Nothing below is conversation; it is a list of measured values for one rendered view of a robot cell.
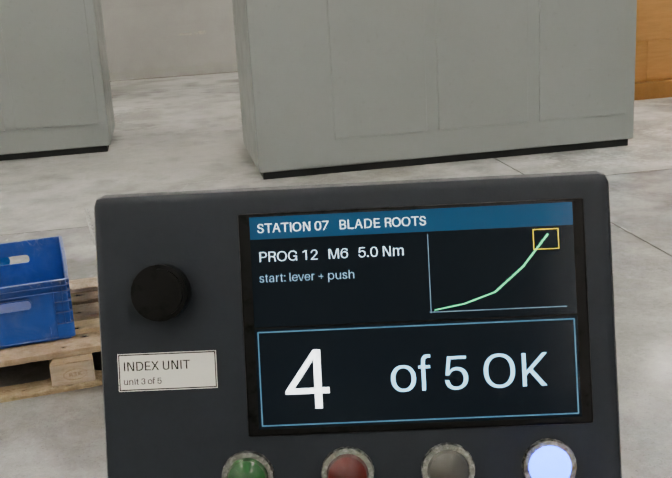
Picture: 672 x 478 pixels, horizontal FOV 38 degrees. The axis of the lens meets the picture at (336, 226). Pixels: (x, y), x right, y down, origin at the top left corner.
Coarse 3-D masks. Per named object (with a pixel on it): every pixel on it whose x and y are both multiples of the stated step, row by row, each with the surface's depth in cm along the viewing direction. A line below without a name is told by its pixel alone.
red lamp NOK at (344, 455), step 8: (344, 448) 48; (352, 448) 48; (328, 456) 48; (336, 456) 48; (344, 456) 48; (352, 456) 48; (360, 456) 48; (368, 456) 48; (328, 464) 48; (336, 464) 48; (344, 464) 48; (352, 464) 48; (360, 464) 48; (368, 464) 48; (328, 472) 48; (336, 472) 48; (344, 472) 48; (352, 472) 48; (360, 472) 48; (368, 472) 48
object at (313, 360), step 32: (256, 352) 48; (288, 352) 48; (320, 352) 48; (352, 352) 48; (288, 384) 48; (320, 384) 48; (352, 384) 48; (288, 416) 48; (320, 416) 48; (352, 416) 48
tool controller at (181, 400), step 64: (192, 192) 49; (256, 192) 49; (320, 192) 48; (384, 192) 48; (448, 192) 48; (512, 192) 48; (576, 192) 48; (128, 256) 49; (192, 256) 49; (256, 256) 48; (320, 256) 48; (384, 256) 48; (448, 256) 48; (512, 256) 48; (576, 256) 48; (128, 320) 49; (192, 320) 49; (256, 320) 48; (320, 320) 48; (384, 320) 48; (448, 320) 48; (512, 320) 48; (576, 320) 48; (128, 384) 49; (192, 384) 49; (256, 384) 48; (384, 384) 48; (448, 384) 48; (512, 384) 48; (576, 384) 48; (128, 448) 49; (192, 448) 49; (256, 448) 49; (320, 448) 48; (384, 448) 48; (512, 448) 48; (576, 448) 48
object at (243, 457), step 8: (232, 456) 48; (240, 456) 48; (248, 456) 48; (256, 456) 48; (264, 456) 49; (232, 464) 48; (240, 464) 48; (248, 464) 48; (256, 464) 48; (264, 464) 48; (224, 472) 48; (232, 472) 48; (240, 472) 48; (248, 472) 48; (256, 472) 48; (264, 472) 48; (272, 472) 48
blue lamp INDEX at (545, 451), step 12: (540, 444) 48; (552, 444) 48; (564, 444) 48; (528, 456) 48; (540, 456) 47; (552, 456) 47; (564, 456) 47; (528, 468) 48; (540, 468) 47; (552, 468) 47; (564, 468) 47; (576, 468) 48
